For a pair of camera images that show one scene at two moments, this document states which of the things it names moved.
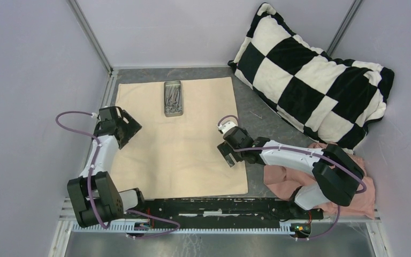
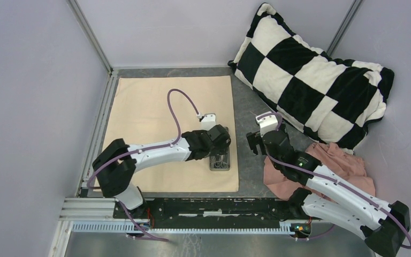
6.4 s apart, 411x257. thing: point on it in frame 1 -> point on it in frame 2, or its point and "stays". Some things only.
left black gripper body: [129, 129] -> [221, 149]
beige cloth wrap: [173, 157] stays
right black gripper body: [226, 149] -> [254, 138]
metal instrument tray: [173, 103] -> [220, 162]
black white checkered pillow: [334, 100] stays
